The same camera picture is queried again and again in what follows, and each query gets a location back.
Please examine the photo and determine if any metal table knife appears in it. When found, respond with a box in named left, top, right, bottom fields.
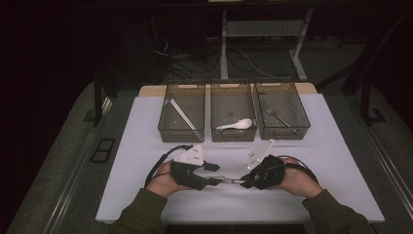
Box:
left=212, top=175, right=249, bottom=185

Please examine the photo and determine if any person's right hand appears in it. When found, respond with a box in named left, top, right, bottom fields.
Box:
left=269, top=157, right=324, bottom=199

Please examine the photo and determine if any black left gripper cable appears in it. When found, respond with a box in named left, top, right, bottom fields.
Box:
left=143, top=143, right=195, bottom=189

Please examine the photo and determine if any black metal stand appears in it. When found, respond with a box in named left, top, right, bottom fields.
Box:
left=359, top=76, right=388, bottom=126

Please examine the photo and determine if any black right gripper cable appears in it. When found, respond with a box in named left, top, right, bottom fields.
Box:
left=278, top=154, right=319, bottom=183

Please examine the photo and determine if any white chopstick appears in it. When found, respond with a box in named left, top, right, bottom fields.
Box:
left=168, top=97, right=197, bottom=131
left=169, top=97, right=199, bottom=131

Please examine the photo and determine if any black floor frame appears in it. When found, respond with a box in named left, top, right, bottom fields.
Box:
left=90, top=137, right=117, bottom=164

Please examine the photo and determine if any white ceramic spoon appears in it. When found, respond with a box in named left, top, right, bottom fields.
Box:
left=215, top=118, right=253, bottom=131

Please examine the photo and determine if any metal fork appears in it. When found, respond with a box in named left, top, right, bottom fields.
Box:
left=262, top=105, right=299, bottom=135

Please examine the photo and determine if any smoky clear plastic bin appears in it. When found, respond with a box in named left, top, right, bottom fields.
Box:
left=209, top=79, right=258, bottom=143
left=157, top=81, right=207, bottom=143
left=253, top=77, right=312, bottom=141

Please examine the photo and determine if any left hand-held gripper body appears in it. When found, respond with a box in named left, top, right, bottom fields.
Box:
left=169, top=143, right=215, bottom=192

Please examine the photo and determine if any white metal desk frame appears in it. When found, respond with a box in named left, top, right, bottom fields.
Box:
left=219, top=8, right=315, bottom=82

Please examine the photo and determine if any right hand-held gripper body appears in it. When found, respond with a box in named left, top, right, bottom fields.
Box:
left=245, top=138, right=287, bottom=191

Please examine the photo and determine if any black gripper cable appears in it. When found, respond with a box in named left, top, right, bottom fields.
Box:
left=278, top=154, right=319, bottom=183
left=143, top=143, right=195, bottom=189

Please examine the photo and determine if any white floor cable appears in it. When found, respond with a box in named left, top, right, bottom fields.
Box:
left=237, top=48, right=277, bottom=79

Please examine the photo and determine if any person's left hand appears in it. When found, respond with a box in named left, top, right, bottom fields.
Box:
left=144, top=160, right=183, bottom=199

